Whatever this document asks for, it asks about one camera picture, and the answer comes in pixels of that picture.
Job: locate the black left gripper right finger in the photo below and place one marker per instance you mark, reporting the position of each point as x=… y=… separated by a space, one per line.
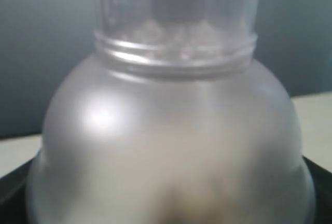
x=322 y=185

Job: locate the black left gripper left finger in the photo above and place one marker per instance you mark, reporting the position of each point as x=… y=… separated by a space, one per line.
x=16 y=202

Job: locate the clear plastic shaker bottle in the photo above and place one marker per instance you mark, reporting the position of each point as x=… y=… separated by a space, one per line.
x=171 y=120

